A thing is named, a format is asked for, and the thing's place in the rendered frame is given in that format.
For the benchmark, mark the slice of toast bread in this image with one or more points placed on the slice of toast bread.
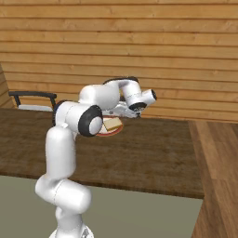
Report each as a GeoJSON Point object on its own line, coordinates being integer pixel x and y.
{"type": "Point", "coordinates": [112, 124]}

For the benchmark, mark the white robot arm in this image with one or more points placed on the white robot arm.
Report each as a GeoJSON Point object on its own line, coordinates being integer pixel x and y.
{"type": "Point", "coordinates": [62, 148]}

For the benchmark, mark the red rimmed plate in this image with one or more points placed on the red rimmed plate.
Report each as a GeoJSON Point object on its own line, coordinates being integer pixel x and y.
{"type": "Point", "coordinates": [115, 130]}

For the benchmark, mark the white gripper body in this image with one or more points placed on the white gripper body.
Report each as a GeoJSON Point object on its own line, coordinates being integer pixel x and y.
{"type": "Point", "coordinates": [124, 110]}

